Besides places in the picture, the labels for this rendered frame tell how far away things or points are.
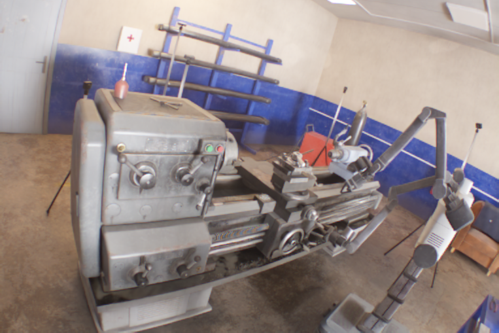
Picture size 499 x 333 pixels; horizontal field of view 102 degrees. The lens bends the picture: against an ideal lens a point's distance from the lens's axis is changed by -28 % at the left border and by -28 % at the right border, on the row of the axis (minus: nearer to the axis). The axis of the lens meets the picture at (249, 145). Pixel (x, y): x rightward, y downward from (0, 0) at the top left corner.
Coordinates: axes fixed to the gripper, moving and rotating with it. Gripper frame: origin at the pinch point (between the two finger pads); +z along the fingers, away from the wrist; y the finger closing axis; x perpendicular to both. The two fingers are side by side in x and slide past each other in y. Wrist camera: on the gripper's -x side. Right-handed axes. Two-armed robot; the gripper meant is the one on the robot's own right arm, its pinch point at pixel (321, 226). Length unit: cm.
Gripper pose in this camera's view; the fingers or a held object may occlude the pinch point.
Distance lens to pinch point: 182.7
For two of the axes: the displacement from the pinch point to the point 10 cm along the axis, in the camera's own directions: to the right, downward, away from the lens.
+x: -3.0, -7.0, -6.4
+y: 7.5, -5.9, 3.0
